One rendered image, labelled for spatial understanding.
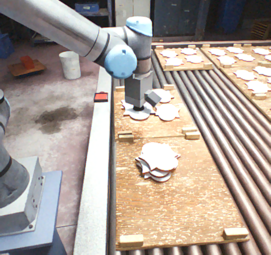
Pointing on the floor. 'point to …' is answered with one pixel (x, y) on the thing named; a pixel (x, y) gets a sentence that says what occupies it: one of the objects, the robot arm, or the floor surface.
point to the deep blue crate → (6, 46)
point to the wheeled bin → (229, 10)
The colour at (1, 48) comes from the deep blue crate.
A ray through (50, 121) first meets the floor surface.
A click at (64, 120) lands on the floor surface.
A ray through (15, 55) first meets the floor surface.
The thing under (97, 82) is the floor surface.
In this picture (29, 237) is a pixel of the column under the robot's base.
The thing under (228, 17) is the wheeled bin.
